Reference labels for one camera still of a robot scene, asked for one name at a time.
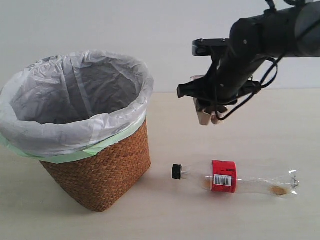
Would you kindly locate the white and green bin liner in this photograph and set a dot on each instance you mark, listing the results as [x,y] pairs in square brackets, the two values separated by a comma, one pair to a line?
[66,108]

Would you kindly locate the clear cola bottle red label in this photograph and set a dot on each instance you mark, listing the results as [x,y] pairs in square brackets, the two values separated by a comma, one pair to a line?
[234,177]

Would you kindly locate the brown cardboard egg carton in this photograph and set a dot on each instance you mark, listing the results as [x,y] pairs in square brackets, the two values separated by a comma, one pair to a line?
[206,113]

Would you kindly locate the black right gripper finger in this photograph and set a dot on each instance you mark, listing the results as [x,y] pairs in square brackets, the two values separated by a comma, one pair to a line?
[248,87]

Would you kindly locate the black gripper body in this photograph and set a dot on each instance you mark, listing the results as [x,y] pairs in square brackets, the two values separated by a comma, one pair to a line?
[237,64]

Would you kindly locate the brown woven wicker basket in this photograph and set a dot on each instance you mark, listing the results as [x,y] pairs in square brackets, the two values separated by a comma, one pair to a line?
[97,182]

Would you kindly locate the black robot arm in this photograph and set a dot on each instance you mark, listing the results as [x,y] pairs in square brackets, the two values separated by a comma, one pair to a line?
[289,33]

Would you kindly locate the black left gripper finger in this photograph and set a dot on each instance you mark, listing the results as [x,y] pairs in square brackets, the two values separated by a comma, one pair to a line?
[195,88]

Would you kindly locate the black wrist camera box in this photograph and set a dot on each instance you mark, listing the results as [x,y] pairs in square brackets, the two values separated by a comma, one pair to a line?
[209,47]

